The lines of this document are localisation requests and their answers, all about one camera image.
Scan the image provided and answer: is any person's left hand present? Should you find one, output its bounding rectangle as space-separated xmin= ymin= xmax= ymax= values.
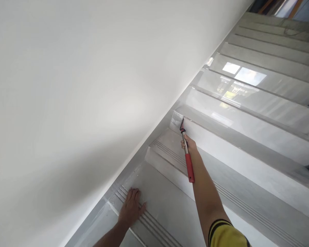
xmin=117 ymin=187 xmax=147 ymax=228

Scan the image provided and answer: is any person's right hand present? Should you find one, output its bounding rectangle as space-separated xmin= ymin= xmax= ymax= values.
xmin=180 ymin=134 xmax=198 ymax=155

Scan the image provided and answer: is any red handled metal scraper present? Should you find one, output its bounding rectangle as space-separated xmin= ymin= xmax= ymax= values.
xmin=179 ymin=117 xmax=196 ymax=184

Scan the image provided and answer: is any grey tiled staircase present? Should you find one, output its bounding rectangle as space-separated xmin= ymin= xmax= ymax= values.
xmin=64 ymin=5 xmax=309 ymax=247

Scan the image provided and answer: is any thin reddish cable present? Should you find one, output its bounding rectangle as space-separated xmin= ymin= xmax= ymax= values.
xmin=280 ymin=20 xmax=309 ymax=36

